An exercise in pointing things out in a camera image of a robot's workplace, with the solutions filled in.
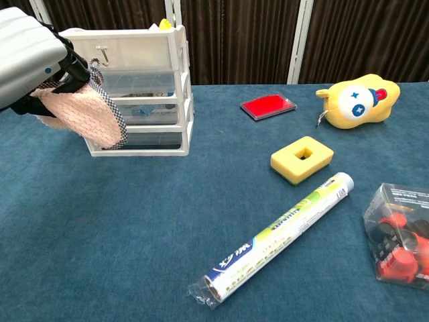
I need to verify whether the yellow sponge with square hole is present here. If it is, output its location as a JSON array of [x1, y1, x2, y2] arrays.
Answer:
[[270, 135, 335, 186]]

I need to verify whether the clear box of red caps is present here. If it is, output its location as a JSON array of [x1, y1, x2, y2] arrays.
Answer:
[[363, 182, 429, 291]]

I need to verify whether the red ink pad case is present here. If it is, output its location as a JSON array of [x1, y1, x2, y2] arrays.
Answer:
[[239, 93, 298, 122]]

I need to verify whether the white plastic drawer cabinet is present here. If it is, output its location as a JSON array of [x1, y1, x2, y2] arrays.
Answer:
[[58, 23, 195, 158]]

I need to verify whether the pink waffle cloth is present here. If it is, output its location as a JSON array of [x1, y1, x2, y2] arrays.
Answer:
[[29, 58, 129, 151]]

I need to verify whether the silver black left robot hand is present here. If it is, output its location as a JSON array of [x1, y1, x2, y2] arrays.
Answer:
[[0, 6, 92, 118]]

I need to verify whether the bagged cling wrap roll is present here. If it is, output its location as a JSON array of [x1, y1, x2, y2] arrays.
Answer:
[[187, 172, 355, 311]]

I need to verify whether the white metal post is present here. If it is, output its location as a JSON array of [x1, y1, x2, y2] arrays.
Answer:
[[164, 0, 184, 28], [286, 0, 314, 85], [29, 0, 55, 31]]

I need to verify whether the yellow plush toy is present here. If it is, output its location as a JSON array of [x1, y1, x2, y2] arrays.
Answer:
[[314, 73, 402, 130]]

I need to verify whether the blue tablecloth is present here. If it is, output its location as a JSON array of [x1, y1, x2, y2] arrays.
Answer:
[[0, 81, 429, 322]]

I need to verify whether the dark brown curtain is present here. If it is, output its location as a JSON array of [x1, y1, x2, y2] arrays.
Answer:
[[0, 0, 429, 99]]

